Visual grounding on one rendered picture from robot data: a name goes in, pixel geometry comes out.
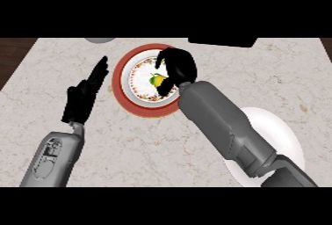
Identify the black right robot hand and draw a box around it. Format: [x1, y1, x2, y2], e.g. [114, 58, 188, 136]
[154, 47, 198, 98]

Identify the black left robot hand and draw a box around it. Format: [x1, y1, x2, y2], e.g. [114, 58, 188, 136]
[61, 55, 111, 125]

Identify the yellow lemon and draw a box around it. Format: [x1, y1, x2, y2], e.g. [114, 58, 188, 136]
[150, 73, 169, 88]

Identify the floral rimmed white plate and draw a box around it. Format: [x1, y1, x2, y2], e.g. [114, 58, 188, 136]
[120, 49, 182, 108]

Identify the plain white plate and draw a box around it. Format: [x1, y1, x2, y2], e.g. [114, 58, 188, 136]
[222, 106, 306, 188]

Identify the red round placemat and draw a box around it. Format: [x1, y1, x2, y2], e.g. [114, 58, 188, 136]
[111, 43, 184, 119]

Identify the black appliance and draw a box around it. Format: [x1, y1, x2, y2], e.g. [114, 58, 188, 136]
[188, 38, 260, 48]

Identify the grey round object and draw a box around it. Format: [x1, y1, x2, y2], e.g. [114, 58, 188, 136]
[85, 38, 117, 45]

